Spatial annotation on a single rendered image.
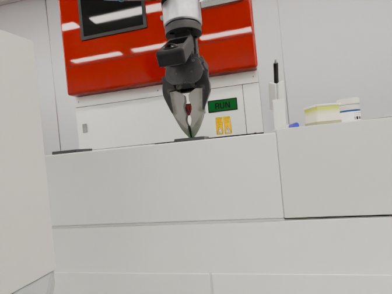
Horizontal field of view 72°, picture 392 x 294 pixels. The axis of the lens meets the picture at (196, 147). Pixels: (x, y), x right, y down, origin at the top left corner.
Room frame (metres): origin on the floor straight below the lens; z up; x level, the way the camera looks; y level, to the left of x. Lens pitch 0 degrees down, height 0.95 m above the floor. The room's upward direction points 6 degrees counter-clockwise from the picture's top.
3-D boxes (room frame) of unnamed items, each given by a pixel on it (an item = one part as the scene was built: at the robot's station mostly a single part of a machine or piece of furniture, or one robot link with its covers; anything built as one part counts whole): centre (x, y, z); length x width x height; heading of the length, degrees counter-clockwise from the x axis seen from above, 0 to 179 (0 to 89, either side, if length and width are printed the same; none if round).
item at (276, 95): (0.72, -0.23, 1.03); 0.06 x 0.04 x 0.13; 168
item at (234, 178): (0.54, 0.13, 0.89); 0.55 x 0.09 x 0.14; 78
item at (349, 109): (0.93, -0.54, 1.01); 0.07 x 0.07 x 0.10
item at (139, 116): (1.14, 0.13, 1.02); 0.81 x 0.03 x 0.40; 78
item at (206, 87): (0.50, -0.01, 1.06); 0.05 x 0.02 x 0.09; 78
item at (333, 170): (0.70, -0.37, 0.89); 0.62 x 0.35 x 0.14; 168
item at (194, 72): (0.53, 0.00, 1.12); 0.09 x 0.08 x 0.12; 168
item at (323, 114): (0.79, -0.38, 1.00); 0.07 x 0.07 x 0.07; 5
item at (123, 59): (1.44, 0.06, 1.52); 0.81 x 0.75 x 0.60; 78
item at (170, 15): (0.52, 0.01, 1.20); 0.08 x 0.08 x 0.05
